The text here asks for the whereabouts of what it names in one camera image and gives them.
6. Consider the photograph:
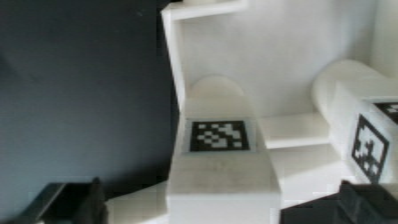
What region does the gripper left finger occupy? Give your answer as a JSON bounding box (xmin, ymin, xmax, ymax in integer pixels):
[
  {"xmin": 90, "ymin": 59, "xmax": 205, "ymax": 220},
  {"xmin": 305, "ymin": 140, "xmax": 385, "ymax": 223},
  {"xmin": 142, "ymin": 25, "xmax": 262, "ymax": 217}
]
[{"xmin": 14, "ymin": 178, "xmax": 108, "ymax": 224}]

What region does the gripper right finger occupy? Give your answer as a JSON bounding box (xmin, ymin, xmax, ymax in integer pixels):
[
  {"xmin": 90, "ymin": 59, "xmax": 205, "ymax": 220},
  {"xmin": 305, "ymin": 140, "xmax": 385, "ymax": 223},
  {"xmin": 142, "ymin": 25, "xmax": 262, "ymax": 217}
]
[{"xmin": 280, "ymin": 181, "xmax": 398, "ymax": 224}]

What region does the white leg block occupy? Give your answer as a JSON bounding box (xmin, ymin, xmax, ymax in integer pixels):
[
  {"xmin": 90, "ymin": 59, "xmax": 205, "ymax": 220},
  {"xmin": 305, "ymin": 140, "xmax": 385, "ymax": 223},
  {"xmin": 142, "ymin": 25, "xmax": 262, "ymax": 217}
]
[{"xmin": 166, "ymin": 76, "xmax": 280, "ymax": 224}]

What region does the white leg block tagged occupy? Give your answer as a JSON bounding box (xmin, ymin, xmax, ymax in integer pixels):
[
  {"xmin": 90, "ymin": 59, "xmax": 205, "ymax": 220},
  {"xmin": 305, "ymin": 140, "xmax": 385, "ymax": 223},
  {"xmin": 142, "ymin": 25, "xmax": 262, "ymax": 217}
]
[{"xmin": 310, "ymin": 60, "xmax": 398, "ymax": 185}]

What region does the white chair seat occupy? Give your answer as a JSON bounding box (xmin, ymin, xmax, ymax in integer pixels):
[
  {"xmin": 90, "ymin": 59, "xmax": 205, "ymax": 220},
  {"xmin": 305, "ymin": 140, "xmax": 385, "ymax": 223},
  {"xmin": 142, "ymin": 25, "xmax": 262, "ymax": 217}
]
[{"xmin": 108, "ymin": 0, "xmax": 398, "ymax": 224}]

